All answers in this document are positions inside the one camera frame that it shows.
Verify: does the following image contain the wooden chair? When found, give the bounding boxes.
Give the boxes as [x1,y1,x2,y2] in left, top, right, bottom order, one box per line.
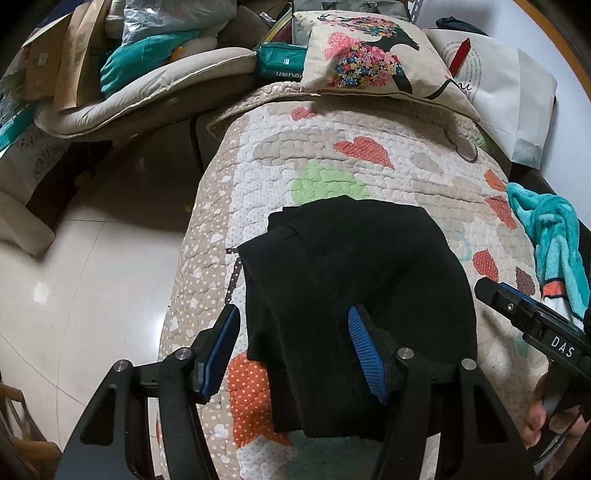
[0,383,70,480]

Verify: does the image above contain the teal and white pack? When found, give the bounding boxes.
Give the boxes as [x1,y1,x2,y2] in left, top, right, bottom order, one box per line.
[0,102,40,153]

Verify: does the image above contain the dark blue cloth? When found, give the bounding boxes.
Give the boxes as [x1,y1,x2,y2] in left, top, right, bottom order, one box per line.
[434,17,488,36]

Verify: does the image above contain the teal fleece blanket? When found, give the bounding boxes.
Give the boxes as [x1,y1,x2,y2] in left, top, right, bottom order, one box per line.
[505,182,591,324]

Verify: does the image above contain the brown cardboard box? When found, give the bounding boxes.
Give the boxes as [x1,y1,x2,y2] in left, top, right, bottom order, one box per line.
[23,0,112,112]

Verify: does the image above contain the white paper bag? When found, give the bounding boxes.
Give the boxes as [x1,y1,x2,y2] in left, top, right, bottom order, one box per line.
[422,28,558,169]

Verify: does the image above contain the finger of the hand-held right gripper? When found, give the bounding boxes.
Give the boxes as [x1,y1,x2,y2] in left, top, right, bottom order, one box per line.
[501,282,585,331]
[474,276,544,334]

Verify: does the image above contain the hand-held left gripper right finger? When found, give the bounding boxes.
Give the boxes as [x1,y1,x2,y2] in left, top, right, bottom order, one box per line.
[346,305,536,480]

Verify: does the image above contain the clear plastic bag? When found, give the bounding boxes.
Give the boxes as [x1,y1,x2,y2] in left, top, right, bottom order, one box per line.
[121,0,232,45]

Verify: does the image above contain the quilted heart print blanket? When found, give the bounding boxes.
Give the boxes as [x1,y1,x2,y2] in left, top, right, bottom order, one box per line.
[154,82,550,480]

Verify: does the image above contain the floral print cushion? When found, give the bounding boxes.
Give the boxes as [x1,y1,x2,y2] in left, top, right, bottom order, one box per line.
[293,9,481,122]

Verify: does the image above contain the teal cloth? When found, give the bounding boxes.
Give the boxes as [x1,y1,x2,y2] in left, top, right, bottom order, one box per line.
[99,30,202,96]

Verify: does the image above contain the person's right hand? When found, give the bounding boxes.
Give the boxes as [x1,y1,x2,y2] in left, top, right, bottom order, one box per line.
[523,371,562,451]

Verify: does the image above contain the beige padded mat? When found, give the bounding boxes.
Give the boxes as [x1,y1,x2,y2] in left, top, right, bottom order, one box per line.
[34,46,257,139]

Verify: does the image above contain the white patterned cloth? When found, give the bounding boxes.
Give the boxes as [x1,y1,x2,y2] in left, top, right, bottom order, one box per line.
[0,134,75,204]

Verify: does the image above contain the teal tissue pack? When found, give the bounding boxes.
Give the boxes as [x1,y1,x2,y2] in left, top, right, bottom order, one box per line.
[254,41,309,79]

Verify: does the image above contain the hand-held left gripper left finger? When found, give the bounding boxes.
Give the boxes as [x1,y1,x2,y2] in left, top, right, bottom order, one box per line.
[60,304,242,480]

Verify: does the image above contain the black pants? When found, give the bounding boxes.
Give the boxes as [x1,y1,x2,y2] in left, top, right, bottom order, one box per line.
[236,195,479,439]

